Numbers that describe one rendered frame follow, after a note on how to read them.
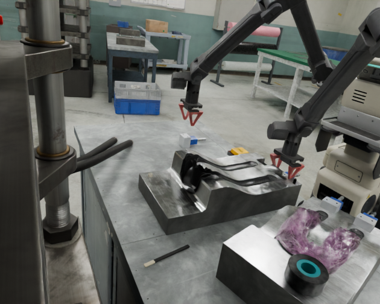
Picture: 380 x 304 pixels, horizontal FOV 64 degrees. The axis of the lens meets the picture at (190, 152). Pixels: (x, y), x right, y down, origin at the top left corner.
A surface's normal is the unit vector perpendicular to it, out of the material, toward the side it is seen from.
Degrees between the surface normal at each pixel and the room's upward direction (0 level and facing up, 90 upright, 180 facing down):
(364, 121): 90
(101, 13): 90
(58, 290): 0
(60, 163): 0
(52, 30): 90
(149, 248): 0
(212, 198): 90
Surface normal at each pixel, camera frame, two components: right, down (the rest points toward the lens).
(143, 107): 0.27, 0.45
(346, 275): -0.04, -0.83
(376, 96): -0.83, 0.27
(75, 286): 0.12, -0.90
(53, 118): 0.56, 0.41
